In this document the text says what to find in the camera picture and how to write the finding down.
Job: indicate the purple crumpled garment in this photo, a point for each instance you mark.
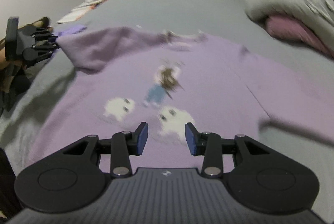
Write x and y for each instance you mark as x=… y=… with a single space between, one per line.
x=71 y=30

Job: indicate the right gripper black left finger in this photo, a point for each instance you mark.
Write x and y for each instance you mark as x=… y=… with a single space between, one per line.
x=77 y=175

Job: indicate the lilac knit sweater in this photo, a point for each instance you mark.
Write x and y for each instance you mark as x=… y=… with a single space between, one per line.
x=125 y=77

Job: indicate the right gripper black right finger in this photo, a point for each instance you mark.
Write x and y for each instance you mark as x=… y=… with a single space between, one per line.
x=255 y=175

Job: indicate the pink pillow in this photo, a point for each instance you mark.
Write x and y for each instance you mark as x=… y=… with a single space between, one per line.
x=290 y=29

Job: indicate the white papers and booklets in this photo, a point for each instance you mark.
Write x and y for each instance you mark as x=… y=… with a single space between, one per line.
x=79 y=11

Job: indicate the grey bed sheet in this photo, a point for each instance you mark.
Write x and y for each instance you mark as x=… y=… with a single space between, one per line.
x=220 y=18

